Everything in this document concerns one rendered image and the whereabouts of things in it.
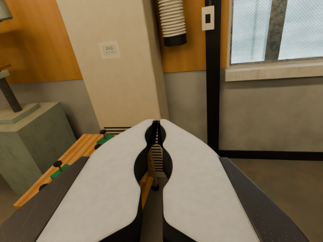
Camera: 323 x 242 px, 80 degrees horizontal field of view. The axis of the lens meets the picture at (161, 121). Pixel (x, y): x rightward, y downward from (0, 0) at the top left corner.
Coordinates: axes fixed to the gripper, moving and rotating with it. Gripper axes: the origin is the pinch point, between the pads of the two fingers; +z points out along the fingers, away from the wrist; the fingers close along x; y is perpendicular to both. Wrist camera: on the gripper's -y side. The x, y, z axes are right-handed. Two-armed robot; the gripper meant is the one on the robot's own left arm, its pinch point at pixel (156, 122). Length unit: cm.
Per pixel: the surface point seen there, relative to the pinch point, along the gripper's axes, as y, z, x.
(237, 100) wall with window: 56, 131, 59
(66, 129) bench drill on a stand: 91, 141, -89
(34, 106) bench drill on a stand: 64, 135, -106
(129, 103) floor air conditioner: 53, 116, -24
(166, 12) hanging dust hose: -5, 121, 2
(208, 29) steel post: 5, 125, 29
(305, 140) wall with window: 88, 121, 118
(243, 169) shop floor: 114, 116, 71
